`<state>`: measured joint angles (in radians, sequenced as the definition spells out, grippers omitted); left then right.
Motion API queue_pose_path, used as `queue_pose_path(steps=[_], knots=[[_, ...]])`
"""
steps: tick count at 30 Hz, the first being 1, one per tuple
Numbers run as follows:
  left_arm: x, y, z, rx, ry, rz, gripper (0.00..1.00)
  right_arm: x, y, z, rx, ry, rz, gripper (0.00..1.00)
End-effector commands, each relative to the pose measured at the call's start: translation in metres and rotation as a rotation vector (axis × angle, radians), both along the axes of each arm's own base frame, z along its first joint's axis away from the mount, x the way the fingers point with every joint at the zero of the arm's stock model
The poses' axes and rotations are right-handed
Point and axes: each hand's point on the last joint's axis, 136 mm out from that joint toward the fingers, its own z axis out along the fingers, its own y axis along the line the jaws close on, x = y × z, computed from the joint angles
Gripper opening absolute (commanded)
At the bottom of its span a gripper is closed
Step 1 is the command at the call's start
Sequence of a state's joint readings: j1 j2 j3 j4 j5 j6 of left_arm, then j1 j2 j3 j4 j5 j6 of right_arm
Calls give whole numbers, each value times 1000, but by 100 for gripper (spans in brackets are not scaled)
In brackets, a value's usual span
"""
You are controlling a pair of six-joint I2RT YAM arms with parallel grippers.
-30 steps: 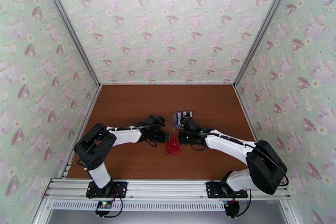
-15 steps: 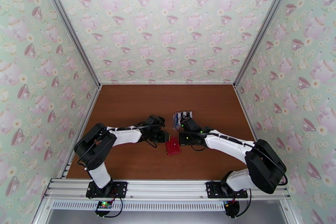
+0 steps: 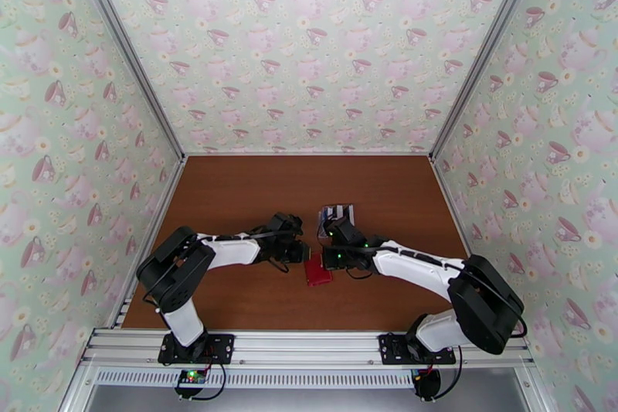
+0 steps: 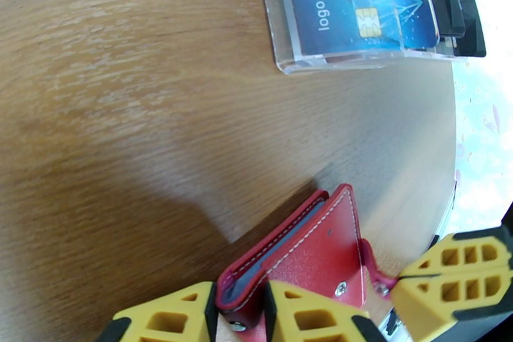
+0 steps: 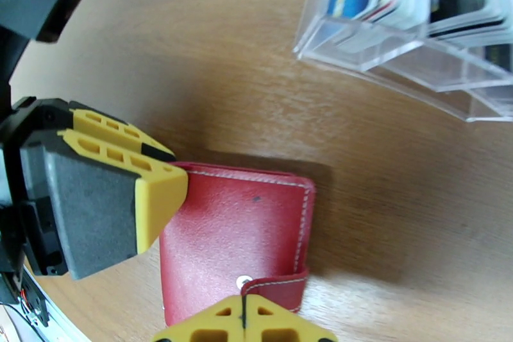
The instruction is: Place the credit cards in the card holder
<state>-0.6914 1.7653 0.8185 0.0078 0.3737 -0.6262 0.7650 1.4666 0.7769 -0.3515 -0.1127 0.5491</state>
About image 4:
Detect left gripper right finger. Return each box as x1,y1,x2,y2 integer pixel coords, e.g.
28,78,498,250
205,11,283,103
262,280,387,342

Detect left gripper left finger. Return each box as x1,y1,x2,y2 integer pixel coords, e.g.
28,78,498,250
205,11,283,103
96,281,219,342

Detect red leather card holder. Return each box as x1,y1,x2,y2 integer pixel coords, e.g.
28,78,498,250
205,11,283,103
216,184,398,342

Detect clear acrylic card stand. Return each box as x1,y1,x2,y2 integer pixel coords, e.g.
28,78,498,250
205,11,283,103
253,0,467,75

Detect blue credit card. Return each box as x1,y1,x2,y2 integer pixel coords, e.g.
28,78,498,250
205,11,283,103
276,0,442,56

